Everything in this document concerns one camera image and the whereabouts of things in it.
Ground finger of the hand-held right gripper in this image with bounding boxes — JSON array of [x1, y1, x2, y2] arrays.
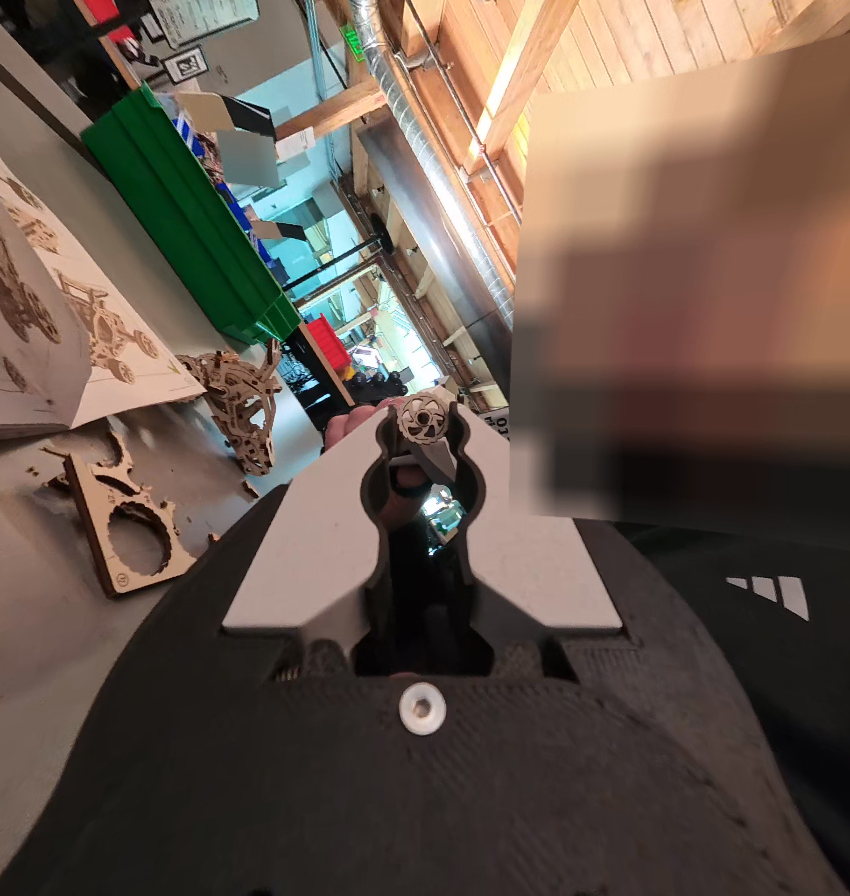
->
[[395, 446, 462, 485]]

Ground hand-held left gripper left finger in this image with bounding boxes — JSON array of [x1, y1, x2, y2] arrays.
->
[[220, 402, 401, 662]]

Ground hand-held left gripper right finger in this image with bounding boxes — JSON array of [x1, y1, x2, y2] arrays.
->
[[449, 400, 623, 662]]

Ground wooden gear wheel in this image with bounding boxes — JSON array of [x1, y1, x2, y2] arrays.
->
[[398, 393, 450, 443]]

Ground wooden parts sheet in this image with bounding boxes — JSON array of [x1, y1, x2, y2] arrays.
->
[[43, 429, 202, 597]]

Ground wooden model buggy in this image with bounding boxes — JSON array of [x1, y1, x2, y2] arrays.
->
[[175, 343, 285, 477]]

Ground person's right hand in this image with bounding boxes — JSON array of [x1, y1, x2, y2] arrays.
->
[[325, 402, 434, 534]]

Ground black dumbbell rack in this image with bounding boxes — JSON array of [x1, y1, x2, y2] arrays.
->
[[351, 369, 411, 395]]

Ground red plastic bin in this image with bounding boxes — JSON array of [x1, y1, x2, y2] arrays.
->
[[306, 314, 353, 368]]

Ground black tripod pole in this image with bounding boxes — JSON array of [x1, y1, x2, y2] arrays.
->
[[281, 234, 398, 291]]

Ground green plastic bin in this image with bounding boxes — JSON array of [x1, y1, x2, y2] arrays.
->
[[80, 82, 303, 345]]

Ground instruction booklet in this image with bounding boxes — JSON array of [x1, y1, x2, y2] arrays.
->
[[0, 140, 207, 443]]

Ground framed black white marker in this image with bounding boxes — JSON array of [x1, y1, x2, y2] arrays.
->
[[162, 44, 208, 83]]

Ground whiteboard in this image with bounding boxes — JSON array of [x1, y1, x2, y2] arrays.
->
[[148, 0, 261, 50]]

